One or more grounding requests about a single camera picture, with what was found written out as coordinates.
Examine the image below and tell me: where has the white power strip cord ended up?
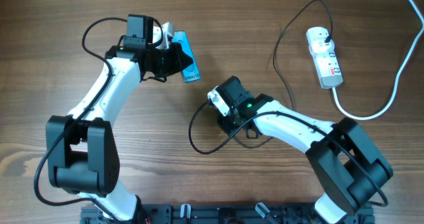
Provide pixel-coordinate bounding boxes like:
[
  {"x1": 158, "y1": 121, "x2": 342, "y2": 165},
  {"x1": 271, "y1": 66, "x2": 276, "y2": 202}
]
[{"x1": 331, "y1": 0, "x2": 424, "y2": 121}]

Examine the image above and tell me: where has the white charger plug adapter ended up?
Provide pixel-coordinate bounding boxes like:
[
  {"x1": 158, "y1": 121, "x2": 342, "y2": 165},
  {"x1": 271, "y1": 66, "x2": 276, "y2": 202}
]
[{"x1": 309, "y1": 39, "x2": 335, "y2": 57}]

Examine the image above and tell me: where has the black USB charging cable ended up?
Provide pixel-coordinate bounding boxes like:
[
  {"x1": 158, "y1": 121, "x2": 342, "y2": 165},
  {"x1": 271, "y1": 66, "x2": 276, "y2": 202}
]
[{"x1": 231, "y1": 0, "x2": 334, "y2": 150}]

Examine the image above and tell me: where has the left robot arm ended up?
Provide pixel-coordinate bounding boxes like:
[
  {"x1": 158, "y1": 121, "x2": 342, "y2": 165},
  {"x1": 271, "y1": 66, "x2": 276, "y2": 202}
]
[{"x1": 34, "y1": 15, "x2": 193, "y2": 223}]

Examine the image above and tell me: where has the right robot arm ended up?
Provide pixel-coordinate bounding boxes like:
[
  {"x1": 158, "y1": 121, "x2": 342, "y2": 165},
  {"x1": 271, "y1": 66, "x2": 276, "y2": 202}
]
[{"x1": 207, "y1": 76, "x2": 393, "y2": 223}]

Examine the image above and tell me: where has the blue Galaxy smartphone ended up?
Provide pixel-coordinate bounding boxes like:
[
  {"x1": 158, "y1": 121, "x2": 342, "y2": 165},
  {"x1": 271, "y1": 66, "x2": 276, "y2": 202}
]
[{"x1": 172, "y1": 30, "x2": 202, "y2": 84}]

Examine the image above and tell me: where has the white power strip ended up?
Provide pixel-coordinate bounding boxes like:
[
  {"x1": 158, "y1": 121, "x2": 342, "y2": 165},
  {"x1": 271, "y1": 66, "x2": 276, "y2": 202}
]
[{"x1": 306, "y1": 27, "x2": 343, "y2": 89}]

